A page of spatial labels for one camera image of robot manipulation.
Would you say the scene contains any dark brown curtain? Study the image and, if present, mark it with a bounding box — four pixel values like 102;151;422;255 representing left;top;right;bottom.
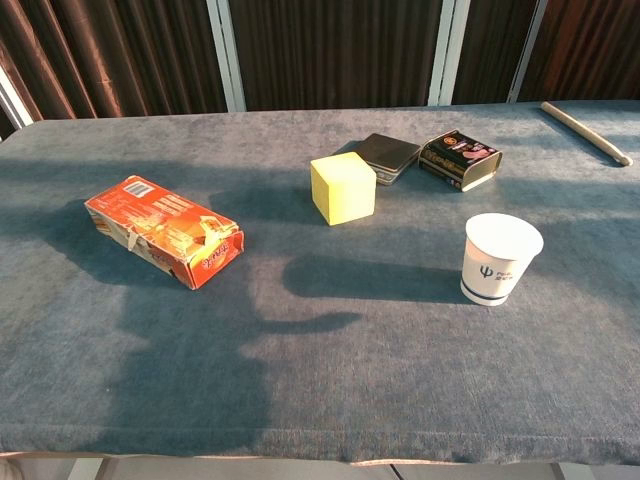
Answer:
0;0;640;141

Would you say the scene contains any orange cardboard snack box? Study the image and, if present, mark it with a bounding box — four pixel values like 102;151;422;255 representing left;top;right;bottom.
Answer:
83;174;246;291

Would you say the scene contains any white paper cup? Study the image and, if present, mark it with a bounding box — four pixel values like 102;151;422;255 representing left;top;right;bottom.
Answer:
459;212;545;308

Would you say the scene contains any beige wooden rolling pin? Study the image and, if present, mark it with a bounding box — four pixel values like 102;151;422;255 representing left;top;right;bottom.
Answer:
540;101;634;167

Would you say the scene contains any silver digital kitchen scale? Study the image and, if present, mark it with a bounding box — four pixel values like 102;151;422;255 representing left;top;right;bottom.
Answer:
357;132;423;187

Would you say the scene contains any blue-grey table cloth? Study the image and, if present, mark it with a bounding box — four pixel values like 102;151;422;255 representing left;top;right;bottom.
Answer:
0;101;640;466

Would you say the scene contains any black luncheon meat tin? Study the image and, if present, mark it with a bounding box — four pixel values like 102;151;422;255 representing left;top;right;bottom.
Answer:
417;129;504;193

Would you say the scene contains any yellow foam cube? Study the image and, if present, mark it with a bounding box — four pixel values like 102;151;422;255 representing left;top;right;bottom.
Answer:
309;151;377;227

